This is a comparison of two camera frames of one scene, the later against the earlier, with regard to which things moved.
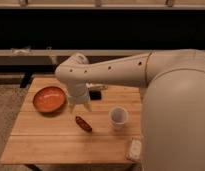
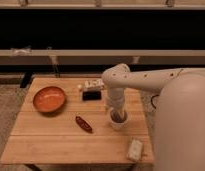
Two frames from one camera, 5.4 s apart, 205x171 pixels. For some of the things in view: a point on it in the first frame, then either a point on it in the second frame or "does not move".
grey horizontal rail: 56,57 does not move
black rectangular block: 95,95 does not move
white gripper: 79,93 to 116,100
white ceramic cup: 118,115 does not move
